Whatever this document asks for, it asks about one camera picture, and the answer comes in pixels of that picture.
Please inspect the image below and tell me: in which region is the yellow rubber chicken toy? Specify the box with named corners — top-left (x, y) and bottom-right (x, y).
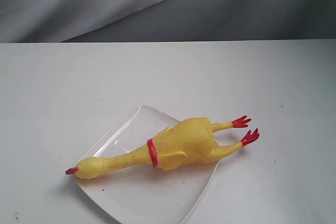
top-left (65, 116), bottom-right (259, 179)

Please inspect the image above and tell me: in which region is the white square plate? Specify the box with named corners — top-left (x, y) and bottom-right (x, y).
top-left (77, 105), bottom-right (218, 224)

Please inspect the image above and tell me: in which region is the grey backdrop cloth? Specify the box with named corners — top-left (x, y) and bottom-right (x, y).
top-left (1, 0), bottom-right (335, 42)

